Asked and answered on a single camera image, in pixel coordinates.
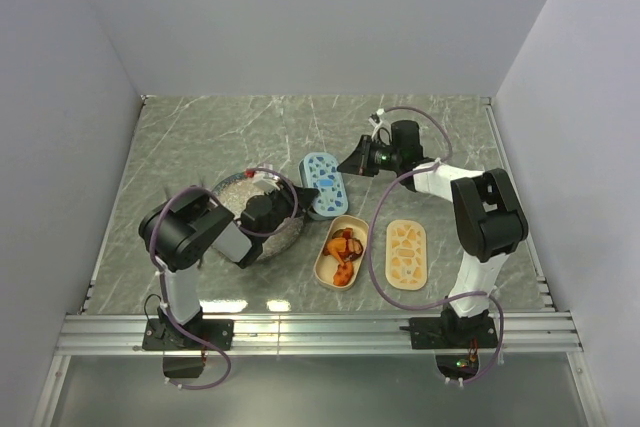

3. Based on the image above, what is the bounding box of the spotted orange food piece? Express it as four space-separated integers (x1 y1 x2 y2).
333 261 354 287

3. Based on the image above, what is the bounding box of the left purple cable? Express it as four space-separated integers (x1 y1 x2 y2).
148 166 300 391

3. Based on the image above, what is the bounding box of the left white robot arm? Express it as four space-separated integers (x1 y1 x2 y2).
138 181 319 349

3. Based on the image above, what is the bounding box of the beige lunch box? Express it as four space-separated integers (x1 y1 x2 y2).
314 215 369 291

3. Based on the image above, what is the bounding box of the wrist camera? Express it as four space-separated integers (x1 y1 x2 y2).
369 108 391 141
245 164 279 194

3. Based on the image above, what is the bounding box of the blue patterned lid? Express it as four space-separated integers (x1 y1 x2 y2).
298 150 350 216

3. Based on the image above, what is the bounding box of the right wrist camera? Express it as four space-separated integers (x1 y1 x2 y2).
369 108 391 141

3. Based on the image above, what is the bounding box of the aluminium frame rail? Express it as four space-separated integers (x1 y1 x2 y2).
54 311 583 356

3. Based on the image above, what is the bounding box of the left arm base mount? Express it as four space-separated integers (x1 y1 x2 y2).
141 294 235 386

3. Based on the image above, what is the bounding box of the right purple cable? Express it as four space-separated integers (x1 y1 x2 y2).
368 105 505 386

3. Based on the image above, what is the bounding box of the bacon piece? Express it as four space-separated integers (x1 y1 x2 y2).
337 228 353 239
349 239 363 253

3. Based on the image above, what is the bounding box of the speckled round plate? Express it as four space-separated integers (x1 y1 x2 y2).
213 173 307 263

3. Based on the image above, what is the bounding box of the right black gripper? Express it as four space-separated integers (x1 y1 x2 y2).
336 136 402 178

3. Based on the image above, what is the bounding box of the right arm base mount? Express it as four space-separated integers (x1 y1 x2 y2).
401 308 502 384

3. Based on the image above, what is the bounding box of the beige patterned lid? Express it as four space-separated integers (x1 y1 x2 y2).
385 219 428 291

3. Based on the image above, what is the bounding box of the blue lunch box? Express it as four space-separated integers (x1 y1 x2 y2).
299 151 350 222

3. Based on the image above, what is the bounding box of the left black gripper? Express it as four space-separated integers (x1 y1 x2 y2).
258 178 320 243

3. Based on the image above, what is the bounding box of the purple cable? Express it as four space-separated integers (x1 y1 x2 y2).
148 166 300 391
368 105 505 386

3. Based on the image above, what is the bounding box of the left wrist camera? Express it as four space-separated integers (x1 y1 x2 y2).
245 164 279 194

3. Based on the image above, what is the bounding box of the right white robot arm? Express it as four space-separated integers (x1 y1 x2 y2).
338 120 529 347

